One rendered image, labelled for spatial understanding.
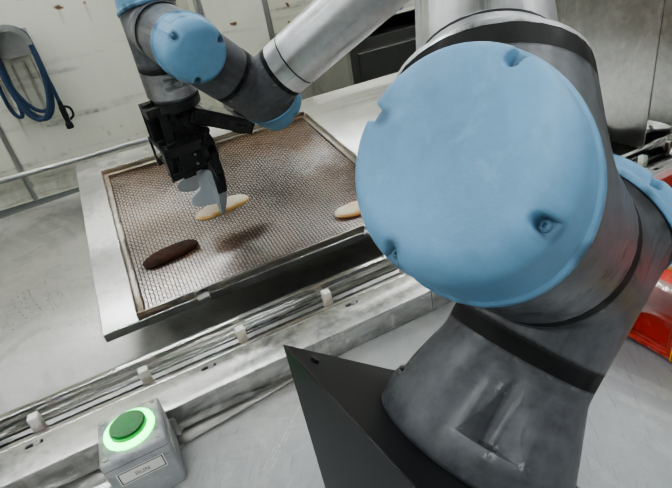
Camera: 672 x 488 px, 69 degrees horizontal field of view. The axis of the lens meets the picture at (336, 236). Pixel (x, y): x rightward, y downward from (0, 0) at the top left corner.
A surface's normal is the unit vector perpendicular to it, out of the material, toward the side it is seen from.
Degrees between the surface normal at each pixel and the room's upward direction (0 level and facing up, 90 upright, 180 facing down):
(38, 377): 0
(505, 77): 53
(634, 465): 0
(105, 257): 10
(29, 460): 0
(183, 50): 101
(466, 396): 31
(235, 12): 90
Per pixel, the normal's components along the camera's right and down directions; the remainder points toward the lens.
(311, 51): -0.08, 0.64
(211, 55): 0.58, 0.48
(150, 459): 0.43, 0.38
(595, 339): 0.24, 0.18
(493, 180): -0.62, -0.14
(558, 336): -0.15, 0.02
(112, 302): -0.09, -0.78
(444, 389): -0.49, -0.55
